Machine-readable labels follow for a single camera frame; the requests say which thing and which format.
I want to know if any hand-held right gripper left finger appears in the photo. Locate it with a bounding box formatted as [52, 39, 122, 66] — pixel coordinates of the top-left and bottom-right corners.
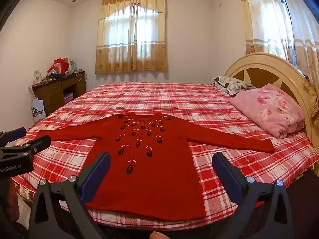
[29, 152, 111, 239]

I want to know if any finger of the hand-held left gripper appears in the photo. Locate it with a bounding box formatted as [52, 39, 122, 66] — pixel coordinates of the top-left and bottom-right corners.
[0, 127, 27, 143]
[0, 135, 51, 158]

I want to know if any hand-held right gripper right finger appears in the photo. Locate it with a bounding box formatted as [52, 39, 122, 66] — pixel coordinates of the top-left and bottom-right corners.
[213, 152, 294, 239]

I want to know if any red embroidered knit sweater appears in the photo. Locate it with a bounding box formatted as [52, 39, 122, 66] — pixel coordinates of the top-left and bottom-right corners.
[35, 112, 275, 221]

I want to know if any white paper shopping bag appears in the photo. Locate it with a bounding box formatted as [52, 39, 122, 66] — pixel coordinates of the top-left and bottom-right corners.
[28, 86, 47, 123]

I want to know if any brown wooden desk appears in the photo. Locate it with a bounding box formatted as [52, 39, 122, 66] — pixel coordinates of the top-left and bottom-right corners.
[32, 71, 87, 109]

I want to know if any pink floral quilt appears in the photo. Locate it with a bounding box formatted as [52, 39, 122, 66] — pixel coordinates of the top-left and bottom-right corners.
[230, 83, 305, 139]

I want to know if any brown patterned pillow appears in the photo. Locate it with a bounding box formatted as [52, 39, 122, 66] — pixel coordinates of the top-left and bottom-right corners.
[213, 76, 257, 95]

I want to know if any bed with red plaid sheet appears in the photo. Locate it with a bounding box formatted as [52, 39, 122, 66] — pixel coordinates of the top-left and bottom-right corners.
[11, 82, 319, 229]

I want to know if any cream wooden headboard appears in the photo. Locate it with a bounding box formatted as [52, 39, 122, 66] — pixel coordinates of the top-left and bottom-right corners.
[224, 53, 319, 140]

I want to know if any yellow floral window curtain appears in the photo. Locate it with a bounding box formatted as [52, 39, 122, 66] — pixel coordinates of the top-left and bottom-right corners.
[95, 0, 167, 74]

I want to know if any sheer yellow side curtain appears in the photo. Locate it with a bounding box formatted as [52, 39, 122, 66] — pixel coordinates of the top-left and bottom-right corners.
[237, 0, 319, 85]

